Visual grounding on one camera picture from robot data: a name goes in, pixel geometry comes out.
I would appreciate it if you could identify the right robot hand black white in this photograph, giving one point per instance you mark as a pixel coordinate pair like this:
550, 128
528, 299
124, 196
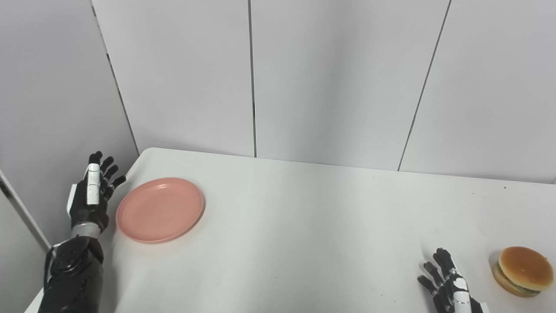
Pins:
449, 287

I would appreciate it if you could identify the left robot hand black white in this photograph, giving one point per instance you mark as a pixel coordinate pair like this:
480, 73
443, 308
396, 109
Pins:
89, 200

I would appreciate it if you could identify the pink round plate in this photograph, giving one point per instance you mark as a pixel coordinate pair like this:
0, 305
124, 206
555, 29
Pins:
160, 209

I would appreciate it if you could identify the toy hamburger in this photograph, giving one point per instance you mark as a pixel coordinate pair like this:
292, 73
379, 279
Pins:
523, 270

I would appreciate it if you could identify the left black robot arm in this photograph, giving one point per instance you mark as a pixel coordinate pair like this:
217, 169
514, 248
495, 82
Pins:
74, 271

